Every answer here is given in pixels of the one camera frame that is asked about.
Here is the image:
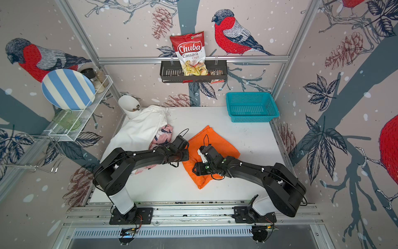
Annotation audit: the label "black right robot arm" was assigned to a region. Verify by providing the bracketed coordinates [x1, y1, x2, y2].
[192, 145, 306, 217]

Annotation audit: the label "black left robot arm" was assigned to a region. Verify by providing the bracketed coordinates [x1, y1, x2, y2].
[93, 135, 189, 215]

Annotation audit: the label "red Chuba chips bag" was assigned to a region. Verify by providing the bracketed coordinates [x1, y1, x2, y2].
[170, 32, 208, 76]

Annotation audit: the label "white shorts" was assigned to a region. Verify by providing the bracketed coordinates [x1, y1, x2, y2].
[100, 105, 168, 162]

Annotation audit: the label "black wire wall basket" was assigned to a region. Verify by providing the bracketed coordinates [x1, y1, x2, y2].
[160, 60, 228, 84]

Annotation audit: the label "dark lid spice jar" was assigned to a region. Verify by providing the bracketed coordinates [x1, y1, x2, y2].
[81, 68, 105, 94]

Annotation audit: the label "clear acrylic wall shelf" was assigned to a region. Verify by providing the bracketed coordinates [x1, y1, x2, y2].
[43, 75, 114, 142]

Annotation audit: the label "small snack packet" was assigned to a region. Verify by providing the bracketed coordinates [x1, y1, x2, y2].
[208, 70, 223, 76]

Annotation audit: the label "orange shorts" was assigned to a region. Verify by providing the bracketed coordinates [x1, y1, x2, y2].
[183, 126, 240, 189]

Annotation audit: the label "teal plastic basket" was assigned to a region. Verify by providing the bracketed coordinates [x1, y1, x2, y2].
[226, 92, 280, 123]

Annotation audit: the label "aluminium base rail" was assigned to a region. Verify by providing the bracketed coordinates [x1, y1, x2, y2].
[60, 201, 325, 240]

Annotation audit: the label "chrome wire wall rack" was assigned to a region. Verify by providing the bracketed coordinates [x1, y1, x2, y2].
[1, 133, 66, 176]

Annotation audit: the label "white ceramic cup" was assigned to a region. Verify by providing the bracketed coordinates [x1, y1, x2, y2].
[118, 95, 142, 119]

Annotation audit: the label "blue white striped plate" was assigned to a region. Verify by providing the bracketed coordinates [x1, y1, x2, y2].
[41, 69, 96, 111]

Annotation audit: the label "pink patterned shorts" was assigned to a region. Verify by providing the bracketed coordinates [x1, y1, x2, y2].
[132, 124, 173, 175]

